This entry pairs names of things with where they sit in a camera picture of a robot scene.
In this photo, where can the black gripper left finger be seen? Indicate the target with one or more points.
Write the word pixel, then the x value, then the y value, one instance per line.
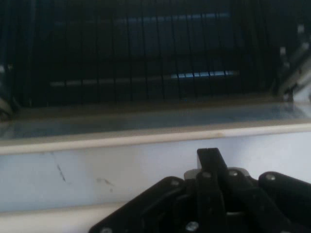
pixel 155 208

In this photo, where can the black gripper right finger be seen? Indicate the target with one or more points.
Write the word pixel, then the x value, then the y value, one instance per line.
pixel 267 206

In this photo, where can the white oven door with glass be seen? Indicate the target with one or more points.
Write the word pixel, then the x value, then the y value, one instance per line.
pixel 145 170

